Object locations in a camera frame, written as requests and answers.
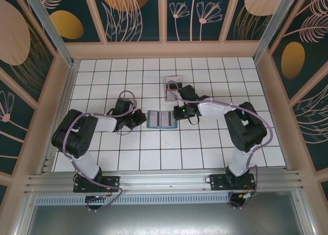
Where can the blue card holder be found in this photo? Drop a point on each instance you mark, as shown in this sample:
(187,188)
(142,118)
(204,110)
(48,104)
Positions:
(161,119)

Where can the clear plastic card box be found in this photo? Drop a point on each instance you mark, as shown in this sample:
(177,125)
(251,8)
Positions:
(167,96)

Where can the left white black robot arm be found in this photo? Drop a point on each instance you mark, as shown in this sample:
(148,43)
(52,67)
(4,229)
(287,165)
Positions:
(84,165)

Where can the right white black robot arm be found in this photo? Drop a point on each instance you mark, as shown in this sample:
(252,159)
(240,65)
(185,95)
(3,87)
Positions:
(212,109)

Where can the black card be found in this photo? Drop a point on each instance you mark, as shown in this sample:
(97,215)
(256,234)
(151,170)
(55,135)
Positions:
(174,85)

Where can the white printed card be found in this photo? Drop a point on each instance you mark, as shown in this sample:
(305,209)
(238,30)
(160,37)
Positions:
(173,79)

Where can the grey metal sheet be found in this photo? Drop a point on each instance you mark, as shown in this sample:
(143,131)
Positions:
(164,219)

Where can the small green circuit board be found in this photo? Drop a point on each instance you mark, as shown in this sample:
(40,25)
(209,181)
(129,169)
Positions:
(248,197)

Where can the aluminium side rail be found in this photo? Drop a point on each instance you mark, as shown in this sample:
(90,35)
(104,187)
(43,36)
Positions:
(66,91)

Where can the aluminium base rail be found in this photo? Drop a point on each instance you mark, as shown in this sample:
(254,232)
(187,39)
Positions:
(164,183)

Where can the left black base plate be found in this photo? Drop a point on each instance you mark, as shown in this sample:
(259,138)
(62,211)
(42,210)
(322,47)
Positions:
(112,181)

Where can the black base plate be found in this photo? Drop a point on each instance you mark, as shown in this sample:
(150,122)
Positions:
(112,181)
(217,181)

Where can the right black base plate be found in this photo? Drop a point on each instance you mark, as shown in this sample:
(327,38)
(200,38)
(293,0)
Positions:
(217,181)

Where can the aluminium frame post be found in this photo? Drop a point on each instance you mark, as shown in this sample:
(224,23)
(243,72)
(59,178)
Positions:
(271,27)
(48,27)

